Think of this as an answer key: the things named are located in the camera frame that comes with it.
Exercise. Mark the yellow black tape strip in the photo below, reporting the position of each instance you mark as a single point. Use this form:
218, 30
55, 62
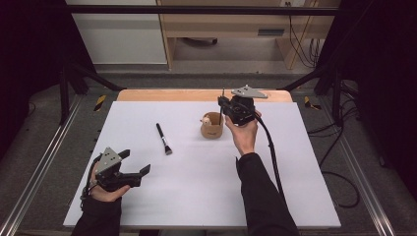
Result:
308, 102
100, 102

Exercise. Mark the light wooden table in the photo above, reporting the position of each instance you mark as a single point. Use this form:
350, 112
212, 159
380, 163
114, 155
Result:
170, 95

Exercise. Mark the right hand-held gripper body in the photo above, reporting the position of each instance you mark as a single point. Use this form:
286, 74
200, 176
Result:
242, 111

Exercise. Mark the person's left hand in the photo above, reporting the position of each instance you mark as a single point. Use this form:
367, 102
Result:
105, 196

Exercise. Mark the white table sheet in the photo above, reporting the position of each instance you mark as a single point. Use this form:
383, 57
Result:
196, 196

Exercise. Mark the black horizontal frame bar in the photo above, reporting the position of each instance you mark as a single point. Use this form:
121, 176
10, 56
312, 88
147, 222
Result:
196, 10

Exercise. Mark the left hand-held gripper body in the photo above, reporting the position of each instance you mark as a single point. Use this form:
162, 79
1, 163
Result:
113, 180

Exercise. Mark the black makeup brush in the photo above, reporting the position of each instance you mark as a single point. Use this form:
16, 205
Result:
163, 137

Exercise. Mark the aluminium floor rail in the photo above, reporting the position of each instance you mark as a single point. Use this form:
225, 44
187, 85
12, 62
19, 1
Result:
36, 173
364, 183

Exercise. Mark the white cabinet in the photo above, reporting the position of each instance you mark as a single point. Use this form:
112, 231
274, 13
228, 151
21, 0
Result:
121, 39

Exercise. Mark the black curtain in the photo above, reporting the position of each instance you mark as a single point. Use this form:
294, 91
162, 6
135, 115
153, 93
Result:
383, 82
29, 65

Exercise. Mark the person's right hand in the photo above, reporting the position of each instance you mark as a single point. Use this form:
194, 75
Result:
246, 137

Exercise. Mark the wooden desk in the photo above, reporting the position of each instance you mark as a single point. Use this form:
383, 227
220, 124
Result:
229, 24

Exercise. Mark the black metal stand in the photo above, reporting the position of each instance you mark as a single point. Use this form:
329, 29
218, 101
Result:
336, 98
64, 98

